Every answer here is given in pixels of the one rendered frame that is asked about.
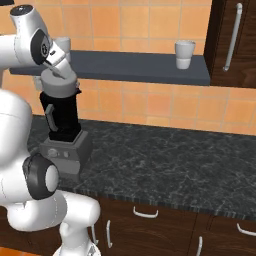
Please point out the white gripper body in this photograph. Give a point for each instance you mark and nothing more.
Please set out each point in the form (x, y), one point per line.
(63, 66)

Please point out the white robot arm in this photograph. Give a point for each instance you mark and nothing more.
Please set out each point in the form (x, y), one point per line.
(13, 133)

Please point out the grey blender lid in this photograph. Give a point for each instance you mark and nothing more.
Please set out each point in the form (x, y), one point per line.
(61, 87)

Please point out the black blender jug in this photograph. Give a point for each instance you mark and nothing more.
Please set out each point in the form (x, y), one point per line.
(65, 115)

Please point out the grey blender base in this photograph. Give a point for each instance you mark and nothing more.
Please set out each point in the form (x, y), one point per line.
(71, 155)

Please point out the white cup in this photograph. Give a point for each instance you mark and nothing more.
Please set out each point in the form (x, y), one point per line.
(185, 53)

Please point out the dark wood drawer front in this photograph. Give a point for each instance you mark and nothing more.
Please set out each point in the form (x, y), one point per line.
(226, 226)
(173, 213)

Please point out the dark grey wall shelf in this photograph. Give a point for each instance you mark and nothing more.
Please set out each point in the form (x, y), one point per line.
(133, 68)

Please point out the dark wood wall cupboard door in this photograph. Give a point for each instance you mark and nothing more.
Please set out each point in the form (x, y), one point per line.
(245, 40)

